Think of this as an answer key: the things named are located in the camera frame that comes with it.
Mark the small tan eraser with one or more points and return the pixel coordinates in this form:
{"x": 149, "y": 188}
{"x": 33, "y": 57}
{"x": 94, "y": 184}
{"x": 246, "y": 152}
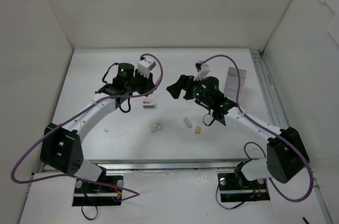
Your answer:
{"x": 197, "y": 130}

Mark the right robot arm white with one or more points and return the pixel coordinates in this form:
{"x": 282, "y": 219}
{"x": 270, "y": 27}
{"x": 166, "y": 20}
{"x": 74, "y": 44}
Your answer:
{"x": 285, "y": 153}

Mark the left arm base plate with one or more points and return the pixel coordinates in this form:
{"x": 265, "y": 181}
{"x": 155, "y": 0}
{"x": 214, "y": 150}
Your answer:
{"x": 91, "y": 195}

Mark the eraser with pink sleeve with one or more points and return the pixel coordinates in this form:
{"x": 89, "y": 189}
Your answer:
{"x": 148, "y": 104}

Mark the aluminium rail frame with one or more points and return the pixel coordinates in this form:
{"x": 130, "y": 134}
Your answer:
{"x": 283, "y": 158}

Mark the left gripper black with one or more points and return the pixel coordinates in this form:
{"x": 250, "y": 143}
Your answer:
{"x": 145, "y": 83}

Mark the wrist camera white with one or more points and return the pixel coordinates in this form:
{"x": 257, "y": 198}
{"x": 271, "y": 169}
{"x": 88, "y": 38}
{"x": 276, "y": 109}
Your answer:
{"x": 145, "y": 66}
{"x": 203, "y": 70}

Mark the clear divided organizer container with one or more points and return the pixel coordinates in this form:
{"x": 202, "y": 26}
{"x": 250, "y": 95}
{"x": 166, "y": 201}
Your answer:
{"x": 233, "y": 83}

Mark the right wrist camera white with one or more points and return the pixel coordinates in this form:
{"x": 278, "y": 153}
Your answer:
{"x": 203, "y": 70}

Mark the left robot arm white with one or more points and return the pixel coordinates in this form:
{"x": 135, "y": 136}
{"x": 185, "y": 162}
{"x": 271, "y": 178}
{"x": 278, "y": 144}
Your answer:
{"x": 62, "y": 147}

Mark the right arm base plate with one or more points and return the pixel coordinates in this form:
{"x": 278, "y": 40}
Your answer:
{"x": 232, "y": 190}

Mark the white eraser red logo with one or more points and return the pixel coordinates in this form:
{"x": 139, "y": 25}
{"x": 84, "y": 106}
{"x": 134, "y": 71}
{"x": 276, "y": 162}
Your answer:
{"x": 155, "y": 127}

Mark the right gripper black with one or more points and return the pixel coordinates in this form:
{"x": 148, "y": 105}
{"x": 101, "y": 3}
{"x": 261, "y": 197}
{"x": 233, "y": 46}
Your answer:
{"x": 187, "y": 83}

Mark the white worn eraser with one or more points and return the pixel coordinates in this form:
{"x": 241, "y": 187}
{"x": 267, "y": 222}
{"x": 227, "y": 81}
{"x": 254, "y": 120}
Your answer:
{"x": 187, "y": 122}

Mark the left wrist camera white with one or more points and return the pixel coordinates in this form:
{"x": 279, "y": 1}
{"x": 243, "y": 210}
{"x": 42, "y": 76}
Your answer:
{"x": 145, "y": 66}

